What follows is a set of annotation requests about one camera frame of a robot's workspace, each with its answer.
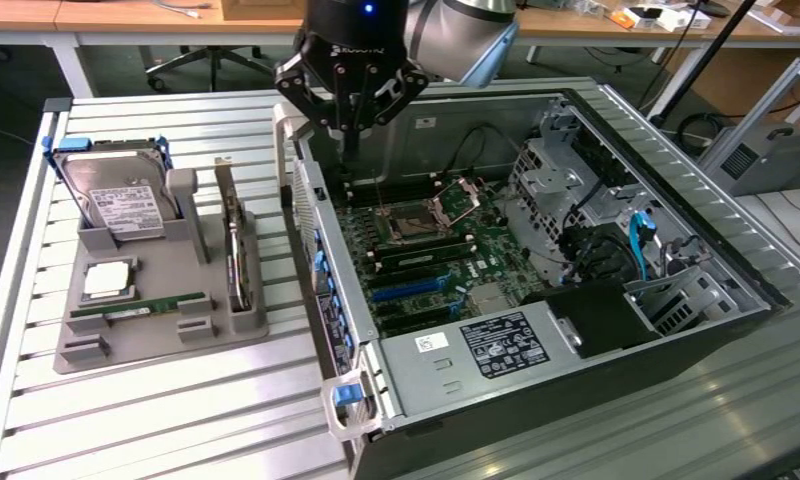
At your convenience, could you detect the aluminium profile frame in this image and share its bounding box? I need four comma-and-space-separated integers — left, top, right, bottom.
696, 56, 800, 166

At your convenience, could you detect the black plastic shroud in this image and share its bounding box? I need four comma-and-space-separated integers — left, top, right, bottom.
544, 278, 662, 359

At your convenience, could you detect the grey computer tower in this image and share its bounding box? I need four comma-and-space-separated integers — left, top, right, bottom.
697, 124, 800, 197

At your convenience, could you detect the black wire bundle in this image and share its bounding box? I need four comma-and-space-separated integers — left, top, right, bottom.
557, 219, 641, 289

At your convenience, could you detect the thin metal locking lever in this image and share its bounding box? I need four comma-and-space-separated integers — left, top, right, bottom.
369, 168, 387, 221

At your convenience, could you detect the black and white box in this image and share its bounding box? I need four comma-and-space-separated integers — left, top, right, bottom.
622, 4, 662, 29

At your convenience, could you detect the black stand pole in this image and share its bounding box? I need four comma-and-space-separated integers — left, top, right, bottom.
646, 0, 758, 126

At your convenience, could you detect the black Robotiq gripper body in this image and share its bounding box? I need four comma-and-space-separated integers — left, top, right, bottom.
303, 0, 412, 97

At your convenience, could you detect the black expansion slot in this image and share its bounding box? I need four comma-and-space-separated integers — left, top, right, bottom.
363, 265, 446, 290
375, 298, 456, 321
379, 312, 465, 337

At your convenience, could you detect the blue data wire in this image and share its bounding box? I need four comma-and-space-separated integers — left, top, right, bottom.
628, 211, 656, 282

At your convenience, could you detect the blue expansion slot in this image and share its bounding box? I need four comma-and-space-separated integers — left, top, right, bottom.
369, 277, 452, 303

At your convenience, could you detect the perforated metal disk bay cage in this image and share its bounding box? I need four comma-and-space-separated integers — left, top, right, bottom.
505, 135, 616, 237

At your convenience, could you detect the hard disk in blue carrier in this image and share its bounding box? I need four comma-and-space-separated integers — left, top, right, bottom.
41, 134, 178, 241

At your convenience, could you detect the green RAM stick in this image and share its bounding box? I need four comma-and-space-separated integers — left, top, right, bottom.
69, 292, 209, 319

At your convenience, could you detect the black RAM slot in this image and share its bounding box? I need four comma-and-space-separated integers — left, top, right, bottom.
363, 230, 473, 257
342, 173, 441, 206

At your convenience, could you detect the black RAM stick with label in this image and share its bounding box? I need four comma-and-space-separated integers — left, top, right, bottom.
370, 244, 476, 275

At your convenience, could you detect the metal disk bay bracket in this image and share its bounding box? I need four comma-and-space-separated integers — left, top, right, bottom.
622, 263, 736, 335

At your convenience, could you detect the grey parts rack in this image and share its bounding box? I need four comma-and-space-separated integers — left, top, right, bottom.
51, 167, 271, 375

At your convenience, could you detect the metal socket cover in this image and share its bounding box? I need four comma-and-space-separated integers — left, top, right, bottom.
428, 174, 493, 227

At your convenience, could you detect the long wooden desk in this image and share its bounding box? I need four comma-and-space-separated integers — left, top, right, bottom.
0, 0, 800, 99

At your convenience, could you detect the green motherboard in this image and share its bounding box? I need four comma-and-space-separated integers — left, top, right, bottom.
335, 174, 549, 339

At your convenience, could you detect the CPU socket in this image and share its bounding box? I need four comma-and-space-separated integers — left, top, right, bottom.
377, 198, 456, 247

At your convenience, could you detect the graphics card with black fan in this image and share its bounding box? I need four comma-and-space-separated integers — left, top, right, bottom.
211, 155, 259, 315

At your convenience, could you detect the grey power supply unit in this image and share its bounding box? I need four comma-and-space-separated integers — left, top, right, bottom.
363, 301, 585, 420

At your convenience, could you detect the black office chair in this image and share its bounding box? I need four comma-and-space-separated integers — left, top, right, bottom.
143, 44, 287, 92

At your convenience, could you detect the silver CPU chip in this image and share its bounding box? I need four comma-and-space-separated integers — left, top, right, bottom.
81, 260, 135, 299

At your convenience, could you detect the open black PC case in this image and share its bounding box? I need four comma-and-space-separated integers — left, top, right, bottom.
270, 88, 793, 480

